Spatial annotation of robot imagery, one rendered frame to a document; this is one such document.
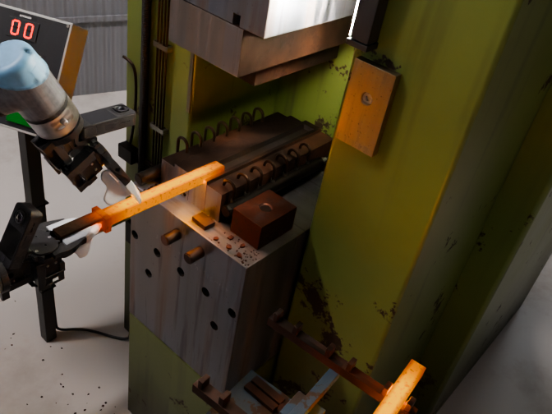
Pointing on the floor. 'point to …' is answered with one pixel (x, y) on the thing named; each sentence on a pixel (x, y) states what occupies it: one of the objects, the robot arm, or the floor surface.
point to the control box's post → (34, 186)
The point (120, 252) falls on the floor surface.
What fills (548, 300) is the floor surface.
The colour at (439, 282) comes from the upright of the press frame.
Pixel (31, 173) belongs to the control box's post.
